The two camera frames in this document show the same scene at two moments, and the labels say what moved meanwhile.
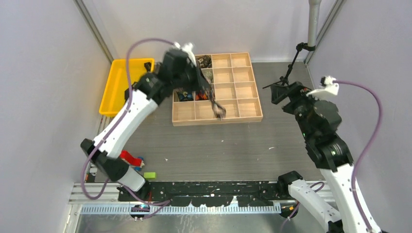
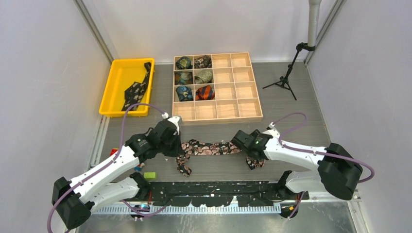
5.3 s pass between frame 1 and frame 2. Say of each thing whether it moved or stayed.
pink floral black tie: moved
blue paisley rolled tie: stayed
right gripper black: moved
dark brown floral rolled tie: stayed
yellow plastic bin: stayed
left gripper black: moved
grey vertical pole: stayed
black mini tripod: stayed
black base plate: stayed
